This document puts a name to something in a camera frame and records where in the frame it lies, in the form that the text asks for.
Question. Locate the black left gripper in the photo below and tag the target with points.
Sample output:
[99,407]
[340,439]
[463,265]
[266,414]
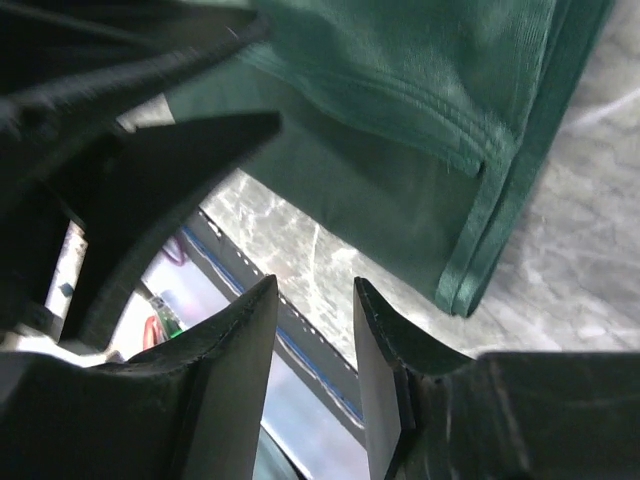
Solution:
[69,71]

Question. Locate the dark green cloth napkin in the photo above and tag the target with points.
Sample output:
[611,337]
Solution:
[412,130]

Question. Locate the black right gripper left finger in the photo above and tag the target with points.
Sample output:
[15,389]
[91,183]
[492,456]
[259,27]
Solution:
[189,408]

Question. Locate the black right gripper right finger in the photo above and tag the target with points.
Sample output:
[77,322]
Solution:
[431,412]

